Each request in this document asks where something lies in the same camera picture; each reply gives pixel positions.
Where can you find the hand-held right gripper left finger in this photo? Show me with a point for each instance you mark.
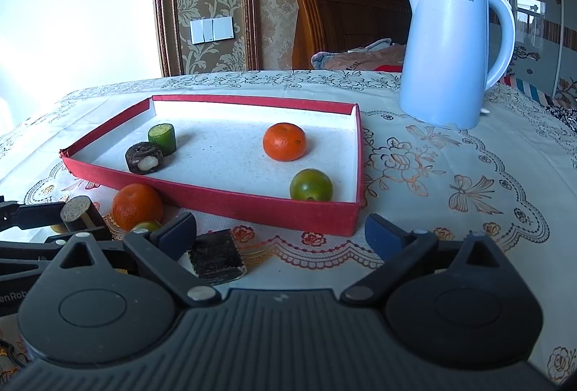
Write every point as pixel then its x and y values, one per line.
pixel 173 235

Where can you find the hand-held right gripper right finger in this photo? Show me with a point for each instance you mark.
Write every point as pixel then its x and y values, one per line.
pixel 383 235

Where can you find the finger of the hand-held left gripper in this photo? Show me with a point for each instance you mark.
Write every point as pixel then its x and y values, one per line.
pixel 90 234
pixel 36 215

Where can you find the small yellow round citrus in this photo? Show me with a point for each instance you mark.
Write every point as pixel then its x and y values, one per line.
pixel 58 228

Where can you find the dark green cucumber chunk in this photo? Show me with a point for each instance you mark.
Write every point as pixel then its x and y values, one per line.
pixel 79 210

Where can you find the yellow-green tangerine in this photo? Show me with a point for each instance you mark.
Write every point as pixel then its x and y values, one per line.
pixel 146 226

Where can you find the orange tangerine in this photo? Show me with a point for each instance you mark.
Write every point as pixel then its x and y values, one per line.
pixel 135 206
pixel 284 143

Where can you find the black sushi piece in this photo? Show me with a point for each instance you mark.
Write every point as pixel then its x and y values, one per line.
pixel 216 258

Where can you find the green tangerine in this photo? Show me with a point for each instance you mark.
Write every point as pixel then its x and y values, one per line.
pixel 311 186

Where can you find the red shallow cardboard box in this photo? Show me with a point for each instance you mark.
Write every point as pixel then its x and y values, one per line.
pixel 225 156

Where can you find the light green cucumber chunk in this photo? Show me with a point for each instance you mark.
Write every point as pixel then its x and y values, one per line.
pixel 162 138

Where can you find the white floral tablecloth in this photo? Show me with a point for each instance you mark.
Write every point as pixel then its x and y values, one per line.
pixel 450 201

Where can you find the folded printed blanket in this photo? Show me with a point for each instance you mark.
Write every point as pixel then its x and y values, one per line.
pixel 360 57

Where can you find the light blue electric kettle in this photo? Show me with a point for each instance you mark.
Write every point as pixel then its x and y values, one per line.
pixel 441 57

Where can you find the patterned bedding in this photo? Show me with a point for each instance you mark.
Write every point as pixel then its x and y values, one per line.
pixel 541 98

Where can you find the brown wooden headboard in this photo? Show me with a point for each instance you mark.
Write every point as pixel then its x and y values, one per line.
pixel 342 12

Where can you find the white wall light switch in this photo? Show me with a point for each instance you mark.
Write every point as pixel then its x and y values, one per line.
pixel 212 29

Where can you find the gold wall panel frame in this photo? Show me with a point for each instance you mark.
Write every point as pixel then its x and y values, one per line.
pixel 164 12

